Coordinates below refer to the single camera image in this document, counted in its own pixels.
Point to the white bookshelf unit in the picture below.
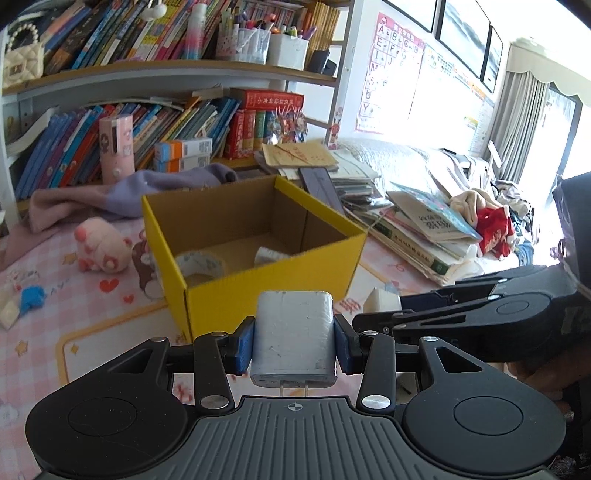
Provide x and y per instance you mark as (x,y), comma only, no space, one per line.
(171,79)

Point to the red thick dictionary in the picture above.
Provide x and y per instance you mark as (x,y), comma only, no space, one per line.
(265,99)

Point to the white printed can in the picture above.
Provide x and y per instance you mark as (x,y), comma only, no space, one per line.
(267,256)

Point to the cream rounded plug block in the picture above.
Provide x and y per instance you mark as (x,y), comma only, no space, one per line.
(381,300)

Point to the pink checkered tablecloth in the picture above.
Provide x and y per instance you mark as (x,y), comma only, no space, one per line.
(88,318)

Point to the orange white carton lower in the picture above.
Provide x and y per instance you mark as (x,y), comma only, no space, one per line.
(182,164)

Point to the grey curtain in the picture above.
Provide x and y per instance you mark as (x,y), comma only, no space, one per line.
(518,111)

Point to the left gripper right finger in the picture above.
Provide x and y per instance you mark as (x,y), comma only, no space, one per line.
(371,355)

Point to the orange white carton upper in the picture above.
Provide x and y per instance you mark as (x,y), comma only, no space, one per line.
(166,151)

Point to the alphabet wall poster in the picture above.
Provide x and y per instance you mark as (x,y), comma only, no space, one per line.
(391,79)

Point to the brown paper envelope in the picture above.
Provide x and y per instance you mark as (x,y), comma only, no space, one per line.
(297,155)

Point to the purple pink blanket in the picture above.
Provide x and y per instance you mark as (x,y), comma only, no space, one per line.
(48,209)

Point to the yellow cardboard box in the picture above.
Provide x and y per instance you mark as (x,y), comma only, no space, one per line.
(232,221)

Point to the white pen holder box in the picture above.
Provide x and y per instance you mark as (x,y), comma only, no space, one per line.
(286,51)

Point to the dark smartphone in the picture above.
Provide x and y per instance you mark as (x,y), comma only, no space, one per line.
(318,184)

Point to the pink plush pig toy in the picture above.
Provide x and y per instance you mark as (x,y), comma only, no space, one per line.
(101,247)

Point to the cream quilted handbag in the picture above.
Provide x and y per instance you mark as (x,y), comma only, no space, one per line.
(25,63)

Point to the stack of books papers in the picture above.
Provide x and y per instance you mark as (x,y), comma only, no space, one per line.
(390,191)

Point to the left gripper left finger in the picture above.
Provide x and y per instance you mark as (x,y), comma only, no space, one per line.
(215,356)

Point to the pink cylindrical tin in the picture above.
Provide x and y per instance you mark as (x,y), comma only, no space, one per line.
(116,148)

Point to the white charger adapter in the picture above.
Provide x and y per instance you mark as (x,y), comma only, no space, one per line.
(294,340)

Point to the blue clip toy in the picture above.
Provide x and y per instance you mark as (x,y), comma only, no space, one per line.
(32,297)

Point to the orange white carton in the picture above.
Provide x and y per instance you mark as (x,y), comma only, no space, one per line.
(166,151)
(182,164)

